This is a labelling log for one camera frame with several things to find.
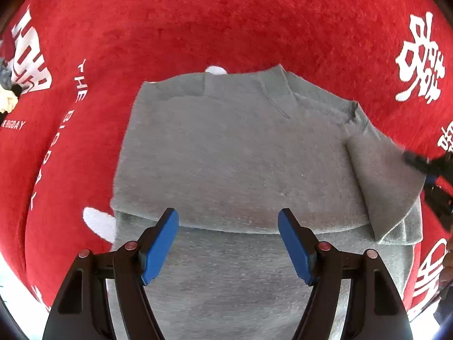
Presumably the grey crumpled object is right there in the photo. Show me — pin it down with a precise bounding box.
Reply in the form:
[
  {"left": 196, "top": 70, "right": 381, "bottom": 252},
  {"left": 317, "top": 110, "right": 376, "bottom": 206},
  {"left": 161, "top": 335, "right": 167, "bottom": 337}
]
[{"left": 0, "top": 58, "right": 13, "bottom": 90}]

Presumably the cream fluffy object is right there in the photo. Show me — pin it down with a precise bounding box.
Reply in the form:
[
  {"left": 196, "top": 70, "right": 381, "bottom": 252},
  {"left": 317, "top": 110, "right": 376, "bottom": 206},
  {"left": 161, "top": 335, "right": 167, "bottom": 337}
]
[{"left": 0, "top": 88, "right": 18, "bottom": 114}]

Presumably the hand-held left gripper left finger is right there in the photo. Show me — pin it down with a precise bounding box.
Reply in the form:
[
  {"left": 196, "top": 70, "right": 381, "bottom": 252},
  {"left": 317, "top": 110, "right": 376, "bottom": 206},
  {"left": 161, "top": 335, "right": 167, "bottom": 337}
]
[{"left": 42, "top": 208, "right": 179, "bottom": 340}]

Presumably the grey knit sweater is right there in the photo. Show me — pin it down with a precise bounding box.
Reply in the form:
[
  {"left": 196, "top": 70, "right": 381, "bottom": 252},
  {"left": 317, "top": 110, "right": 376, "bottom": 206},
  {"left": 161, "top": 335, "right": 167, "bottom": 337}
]
[{"left": 106, "top": 64, "right": 425, "bottom": 340}]

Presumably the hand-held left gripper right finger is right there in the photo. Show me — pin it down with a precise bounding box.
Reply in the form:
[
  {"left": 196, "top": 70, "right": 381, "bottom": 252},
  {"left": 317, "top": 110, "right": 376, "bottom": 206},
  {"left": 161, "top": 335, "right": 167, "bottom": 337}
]
[{"left": 278, "top": 208, "right": 414, "bottom": 340}]

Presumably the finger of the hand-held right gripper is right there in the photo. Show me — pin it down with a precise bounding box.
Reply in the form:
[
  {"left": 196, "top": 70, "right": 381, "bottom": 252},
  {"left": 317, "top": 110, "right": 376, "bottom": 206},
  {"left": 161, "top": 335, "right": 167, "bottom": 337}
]
[
  {"left": 403, "top": 150, "right": 453, "bottom": 178},
  {"left": 423, "top": 183, "right": 453, "bottom": 222}
]

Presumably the red blanket with white print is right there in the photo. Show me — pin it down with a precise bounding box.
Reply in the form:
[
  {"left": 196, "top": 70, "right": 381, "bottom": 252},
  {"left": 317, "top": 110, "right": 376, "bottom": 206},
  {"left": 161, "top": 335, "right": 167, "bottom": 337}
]
[{"left": 0, "top": 0, "right": 453, "bottom": 326}]

